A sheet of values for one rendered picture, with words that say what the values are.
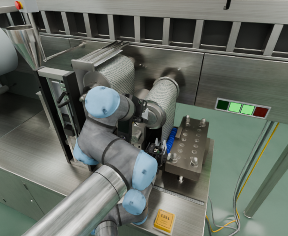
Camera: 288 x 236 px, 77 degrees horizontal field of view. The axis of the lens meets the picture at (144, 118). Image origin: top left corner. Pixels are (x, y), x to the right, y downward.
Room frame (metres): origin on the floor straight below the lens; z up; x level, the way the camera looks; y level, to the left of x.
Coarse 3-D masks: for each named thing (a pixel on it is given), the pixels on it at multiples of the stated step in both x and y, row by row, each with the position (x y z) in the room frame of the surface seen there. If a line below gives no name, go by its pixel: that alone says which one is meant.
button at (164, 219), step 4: (160, 212) 0.38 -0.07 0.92; (164, 212) 0.38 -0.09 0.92; (168, 212) 0.38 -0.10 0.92; (160, 216) 0.36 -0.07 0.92; (164, 216) 0.36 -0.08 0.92; (168, 216) 0.36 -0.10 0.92; (172, 216) 0.36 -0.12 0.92; (156, 220) 0.35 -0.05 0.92; (160, 220) 0.35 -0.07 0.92; (164, 220) 0.35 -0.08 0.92; (168, 220) 0.35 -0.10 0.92; (172, 220) 0.35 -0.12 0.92; (156, 224) 0.33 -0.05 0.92; (160, 224) 0.33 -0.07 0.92; (164, 224) 0.33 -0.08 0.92; (168, 224) 0.33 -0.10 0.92; (172, 224) 0.33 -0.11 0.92; (160, 228) 0.32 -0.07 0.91; (164, 228) 0.32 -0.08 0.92; (168, 228) 0.32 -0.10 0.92; (168, 232) 0.31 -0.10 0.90
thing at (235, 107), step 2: (230, 104) 0.80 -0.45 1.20; (232, 104) 0.80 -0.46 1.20; (234, 104) 0.80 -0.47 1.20; (236, 104) 0.79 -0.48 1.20; (238, 104) 0.79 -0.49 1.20; (240, 104) 0.79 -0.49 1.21; (230, 106) 0.80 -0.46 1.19; (232, 106) 0.80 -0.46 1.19; (234, 106) 0.80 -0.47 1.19; (236, 106) 0.79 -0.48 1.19; (238, 106) 0.79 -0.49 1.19; (240, 106) 0.79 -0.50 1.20; (230, 108) 0.80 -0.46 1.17; (232, 108) 0.80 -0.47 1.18; (234, 108) 0.80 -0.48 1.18; (236, 108) 0.79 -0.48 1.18; (238, 108) 0.79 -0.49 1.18; (230, 110) 0.80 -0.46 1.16; (232, 110) 0.80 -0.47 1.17; (234, 110) 0.79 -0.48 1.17; (236, 110) 0.79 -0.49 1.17; (238, 110) 0.79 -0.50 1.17
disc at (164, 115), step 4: (148, 100) 0.64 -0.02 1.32; (152, 104) 0.63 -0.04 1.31; (156, 104) 0.62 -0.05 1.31; (160, 108) 0.62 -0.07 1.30; (164, 112) 0.61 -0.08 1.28; (164, 116) 0.61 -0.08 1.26; (164, 120) 0.61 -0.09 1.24; (160, 124) 0.61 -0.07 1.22; (164, 124) 0.61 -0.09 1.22; (152, 128) 0.63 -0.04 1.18; (156, 128) 0.62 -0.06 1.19
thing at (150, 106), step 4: (144, 104) 0.63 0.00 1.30; (148, 104) 0.63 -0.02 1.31; (144, 108) 0.63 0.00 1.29; (148, 108) 0.62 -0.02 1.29; (152, 108) 0.62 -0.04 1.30; (156, 108) 0.61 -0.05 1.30; (156, 112) 0.61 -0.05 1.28; (160, 112) 0.61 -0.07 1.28; (160, 116) 0.60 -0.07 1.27; (160, 120) 0.60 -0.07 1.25; (144, 124) 0.63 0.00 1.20; (156, 124) 0.61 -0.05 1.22
